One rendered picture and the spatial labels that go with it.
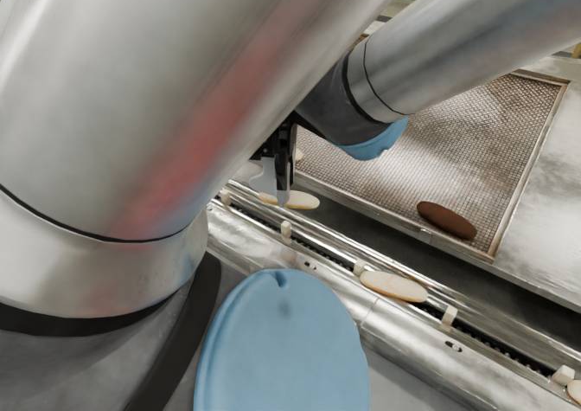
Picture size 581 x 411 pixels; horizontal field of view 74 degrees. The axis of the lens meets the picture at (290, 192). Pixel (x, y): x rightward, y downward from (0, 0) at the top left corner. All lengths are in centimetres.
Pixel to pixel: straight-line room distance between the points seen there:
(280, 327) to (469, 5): 21
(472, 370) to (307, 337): 38
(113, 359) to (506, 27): 25
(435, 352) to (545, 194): 34
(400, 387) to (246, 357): 41
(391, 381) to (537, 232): 32
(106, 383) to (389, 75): 25
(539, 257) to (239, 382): 56
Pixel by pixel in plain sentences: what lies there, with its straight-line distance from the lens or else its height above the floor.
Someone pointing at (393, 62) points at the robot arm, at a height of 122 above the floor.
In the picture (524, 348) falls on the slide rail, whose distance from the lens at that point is 62.
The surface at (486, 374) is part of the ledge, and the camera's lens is 57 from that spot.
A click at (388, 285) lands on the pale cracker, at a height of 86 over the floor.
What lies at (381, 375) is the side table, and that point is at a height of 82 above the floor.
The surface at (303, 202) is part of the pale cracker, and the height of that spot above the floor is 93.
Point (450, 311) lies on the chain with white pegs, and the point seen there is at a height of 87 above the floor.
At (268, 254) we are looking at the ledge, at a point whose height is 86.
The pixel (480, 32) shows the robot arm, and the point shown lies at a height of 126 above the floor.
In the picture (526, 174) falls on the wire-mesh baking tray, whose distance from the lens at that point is 77.
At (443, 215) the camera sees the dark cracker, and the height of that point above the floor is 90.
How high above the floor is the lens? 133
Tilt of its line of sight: 41 degrees down
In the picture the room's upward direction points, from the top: straight up
